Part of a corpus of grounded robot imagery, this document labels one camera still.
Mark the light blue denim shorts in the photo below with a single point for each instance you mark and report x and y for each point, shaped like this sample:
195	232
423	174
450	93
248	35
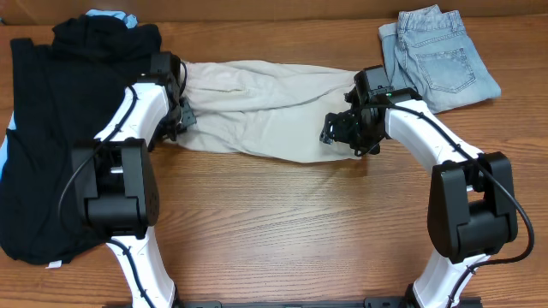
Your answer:
430	51

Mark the light blue garment underneath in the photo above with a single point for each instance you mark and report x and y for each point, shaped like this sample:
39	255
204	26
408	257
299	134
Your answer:
129	20

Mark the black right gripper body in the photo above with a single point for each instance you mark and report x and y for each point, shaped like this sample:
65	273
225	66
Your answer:
370	136

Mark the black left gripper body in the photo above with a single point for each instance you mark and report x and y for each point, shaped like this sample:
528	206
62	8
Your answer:
187	115

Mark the black garment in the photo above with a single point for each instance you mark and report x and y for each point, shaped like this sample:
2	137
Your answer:
64	92

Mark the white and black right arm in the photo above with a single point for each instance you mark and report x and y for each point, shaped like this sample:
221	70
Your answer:
471	210

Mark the beige cotton shorts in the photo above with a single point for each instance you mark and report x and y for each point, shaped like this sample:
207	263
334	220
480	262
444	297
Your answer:
265	109

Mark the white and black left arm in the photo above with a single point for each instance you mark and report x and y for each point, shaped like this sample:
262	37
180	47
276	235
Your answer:
116	190

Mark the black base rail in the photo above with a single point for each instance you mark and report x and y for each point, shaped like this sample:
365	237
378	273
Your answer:
291	304

